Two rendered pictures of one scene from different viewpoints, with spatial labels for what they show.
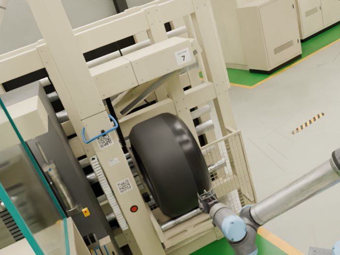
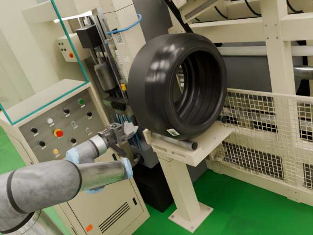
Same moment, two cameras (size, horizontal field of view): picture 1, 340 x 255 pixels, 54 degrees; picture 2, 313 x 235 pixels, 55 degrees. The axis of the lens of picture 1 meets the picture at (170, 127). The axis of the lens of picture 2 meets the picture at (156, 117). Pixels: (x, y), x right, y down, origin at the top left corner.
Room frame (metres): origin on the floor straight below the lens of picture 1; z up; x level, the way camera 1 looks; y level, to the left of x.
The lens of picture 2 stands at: (0.97, -1.31, 1.83)
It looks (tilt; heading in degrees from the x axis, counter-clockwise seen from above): 27 degrees down; 68
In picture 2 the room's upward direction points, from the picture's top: 19 degrees counter-clockwise
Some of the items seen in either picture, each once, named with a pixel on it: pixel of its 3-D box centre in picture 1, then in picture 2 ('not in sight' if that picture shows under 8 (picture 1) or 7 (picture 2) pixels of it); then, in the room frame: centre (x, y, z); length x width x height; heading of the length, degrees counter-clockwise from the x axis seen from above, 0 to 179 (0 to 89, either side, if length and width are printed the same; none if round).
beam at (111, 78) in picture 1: (140, 66); not in sight; (2.03, 0.05, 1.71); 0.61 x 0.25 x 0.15; 103
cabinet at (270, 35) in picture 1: (270, 33); not in sight; (6.15, -2.33, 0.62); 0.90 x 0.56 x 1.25; 113
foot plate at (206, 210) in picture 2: not in sight; (190, 213); (1.63, 0.35, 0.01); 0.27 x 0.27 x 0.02; 13
